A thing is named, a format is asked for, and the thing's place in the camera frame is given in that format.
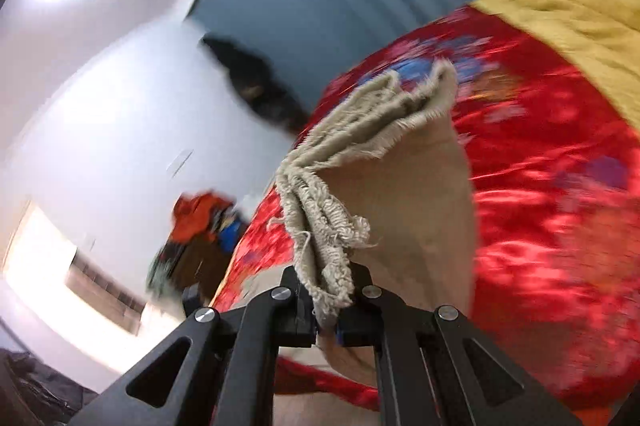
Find red-orange garment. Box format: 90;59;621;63
172;191;236;243

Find yellow dotted quilt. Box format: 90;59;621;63
470;0;640;137

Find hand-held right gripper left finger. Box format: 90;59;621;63
65;265;319;426

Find white wall plate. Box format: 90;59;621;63
167;149;195;178

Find black hanging clothes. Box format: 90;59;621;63
200;33;311;137

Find red floral satin blanket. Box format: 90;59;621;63
210;3;640;412

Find beige fringed cloth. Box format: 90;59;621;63
215;58;476;426

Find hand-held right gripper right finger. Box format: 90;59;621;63
337;262;583;426

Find black shiny jacket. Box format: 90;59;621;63
0;348;97;426

